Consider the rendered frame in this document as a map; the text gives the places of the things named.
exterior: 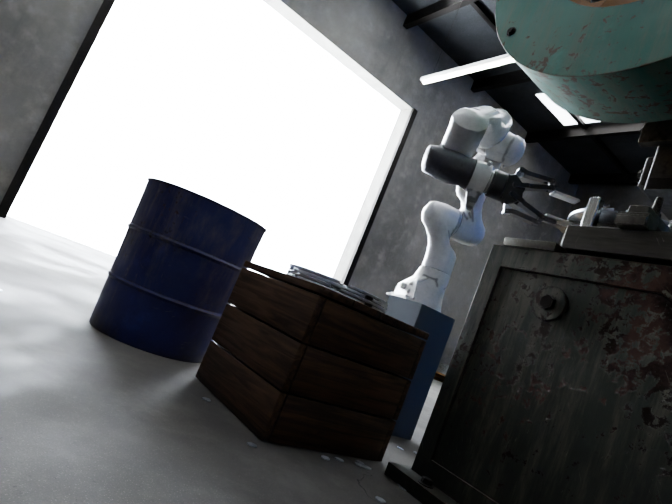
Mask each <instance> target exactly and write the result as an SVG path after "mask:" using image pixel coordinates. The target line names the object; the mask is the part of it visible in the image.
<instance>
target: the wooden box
mask: <svg viewBox="0 0 672 504"><path fill-rule="evenodd" d="M243 266H244V267H247V268H249V269H251V270H254V271H256V272H254V271H251V270H249V269H246V268H242V270H241V272H240V274H239V277H238V279H237V281H236V283H235V286H234V288H233V290H232V293H231V295H230V297H229V300H228V303H230V304H232V305H234V306H232V305H230V304H226V307H225V309H224V311H223V313H222V316H221V318H220V320H219V323H218V325H217V327H216V330H215V332H214V334H213V337H212V340H214V341H215V342H214V341H210V344H209V346H208V348H207V350H206V353H205V355H204V357H203V360H202V362H201V364H200V367H199V369H198V371H197V374H196V376H195V377H196V378H197V379H198V380H199V381H200V382H201V383H202V384H204V385H205V386H206V387H207V388H208V389H209V390H210V391H211V392H212V393H213V394H214V395H215V396H216V397H217V398H218V399H219V400H220V401H221V402H222V403H223V404H224V405H225V406H226V407H227V408H228V409H229V410H230V411H231V412H232V413H233V414H234V415H235V416H237V417H238V418H239V419H240V420H241V421H242V422H243V423H244V424H245V425H246V426H247V427H248V428H249V429H250V430H251V431H252V432H253V433H254V434H255V435H256V436H257V437H258V438H259V439H260V440H261V441H269V442H271V443H276V444H282V445H288V446H293V447H299V448H305V449H311V450H316V451H322V452H328V453H333V454H339V455H345V456H350V457H356V458H362V459H367V460H373V461H380V462H381V461H382V459H383V456H384V454H385V451H386V448H387V446H388V443H389V440H390V438H391V435H392V432H393V430H394V427H395V424H396V422H395V421H394V420H397V419H398V416H399V414H400V411H401V408H402V406H403V403H404V400H405V398H406V395H407V392H408V390H409V387H410V384H411V381H410V380H408V379H411V380H412V379H413V376H414V374H415V371H416V368H417V366H418V363H419V360H420V358H421V355H422V352H423V350H424V347H425V344H426V341H424V340H422V339H419V338H417V337H420V338H423V339H425V340H428V337H429V333H427V332H424V331H422V330H420V329H418V328H415V327H413V326H411V325H409V324H406V323H404V322H402V321H400V320H398V319H395V318H393V317H391V316H389V315H387V314H384V313H382V312H380V311H378V310H375V309H373V308H371V307H369V306H367V305H364V304H362V303H360V302H358V301H355V300H353V299H351V298H349V297H347V296H344V295H342V294H340V293H338V292H335V291H333V290H331V289H329V288H327V287H324V286H321V285H318V284H315V283H312V282H309V281H306V280H303V279H300V278H297V277H294V276H291V275H288V274H285V273H282V272H279V271H276V270H273V269H270V268H267V267H264V266H261V265H258V264H255V263H252V262H250V261H247V260H246V261H245V263H244V265H243ZM257 272H258V273H257ZM259 273H261V274H259ZM262 274H263V275H262ZM235 306H236V307H235ZM398 329H399V330H398ZM403 331H404V332H403ZM405 332H407V333H405ZM408 333H409V334H408ZM410 334H412V335H415V336H417V337H415V336H412V335H410ZM404 377H405V378H404ZM406 378H408V379H406ZM392 419H394V420H392Z"/></svg>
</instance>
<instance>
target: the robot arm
mask: <svg viewBox="0 0 672 504"><path fill-rule="evenodd" d="M511 126H512V119H511V115H510V114H509V113H508V112H507V111H506V110H504V109H501V108H500V109H495V108H493V107H491V106H480V107H474V108H460V109H458V110H457V111H455V112H454V113H453V114H452V117H451V120H450V123H449V126H448V129H447V131H446V133H445V136H444V138H443V141H442V143H441V145H439V146H437V145H429V147H428V148H427V150H426V152H425V154H424V157H423V160H422V164H421V166H422V171H423V172H425V173H426V174H428V175H430V176H431V177H433V178H435V179H437V180H440V181H442V182H444V183H446V184H451V185H457V187H456V193H457V196H458V197H459V199H460V200H461V208H460V210H458V209H456V208H454V207H452V206H450V205H448V204H446V203H442V202H438V201H431V202H429V203H428V204H427V205H426V206H425V207H424V209H423V211H422V221H423V223H424V225H425V227H426V231H427V235H428V246H427V251H426V254H425V257H424V260H423V263H422V266H420V267H419V269H418V270H417V271H416V272H415V274H414V275H413V276H411V277H409V278H407V279H405V280H403V281H401V282H399V283H398V285H397V287H396V289H395V291H394V293H393V292H390V293H389V292H387V293H386V294H387V295H394V296H397V297H400V298H404V299H407V300H411V301H414V302H418V303H421V304H424V305H426V306H428V307H430V308H432V309H434V310H436V311H438V312H440V313H441V307H442V301H443V297H444V293H445V290H446V287H447V285H448V283H449V280H450V276H451V273H452V270H453V267H454V264H455V261H456V254H455V252H454V250H453V249H452V247H451V245H450V239H452V240H454V241H456V242H458V243H460V244H463V245H467V246H471V247H473V246H476V245H478V244H479V243H480V242H481V241H482V240H483V238H484V235H485V227H484V224H483V221H482V208H483V203H484V201H485V199H486V197H489V198H492V199H495V200H498V201H500V202H501V203H502V204H503V211H502V214H503V215H509V216H512V217H514V218H517V219H519V220H521V221H523V222H526V223H528V224H530V225H532V226H535V227H536V226H538V225H540V224H541V222H544V223H547V224H550V225H555V224H559V225H562V226H564V227H567V226H568V225H572V222H569V221H567V220H564V219H561V218H559V217H556V216H553V215H551V214H548V213H546V214H544V215H543V214H542V213H541V212H539V211H538V210H537V209H535V208H534V207H533V206H531V205H530V204H529V203H527V202H526V201H525V199H523V198H522V197H523V192H524V191H538V192H551V193H550V196H553V197H555V198H558V199H561V200H563V201H566V202H569V203H571V204H576V203H578V202H580V199H578V198H575V197H572V196H570V195H567V194H566V193H567V192H566V191H565V190H562V189H560V188H557V186H556V185H555V179H554V178H550V177H547V176H544V175H540V174H537V173H534V172H531V171H528V170H527V169H525V168H524V167H520V168H519V169H518V170H517V171H516V173H515V174H513V175H510V174H508V173H505V172H503V171H500V170H499V168H500V165H501V163H502V168H504V167H505V166H511V165H514V164H516V163H517V162H518V161H519V160H520V159H521V157H522V156H523V154H524V151H525V146H526V145H525V140H524V139H523V138H522V137H520V136H519V135H517V136H516V135H514V134H513V133H511V132H509V131H510V128H511ZM476 151H477V152H478V153H477V155H476V156H475V157H474V158H473V156H474V154H475V152H476ZM519 177H524V178H526V179H530V180H533V181H536V182H540V183H543V184H546V185H540V184H530V183H522V181H521V180H520V179H519ZM512 203H514V204H515V205H517V206H519V207H520V208H522V209H523V210H524V211H526V212H527V213H528V214H530V215H531V216H532V217H531V216H528V215H526V214H524V213H522V212H520V211H517V210H515V209H512V207H510V206H509V205H508V204H512ZM533 217H534V218H533Z"/></svg>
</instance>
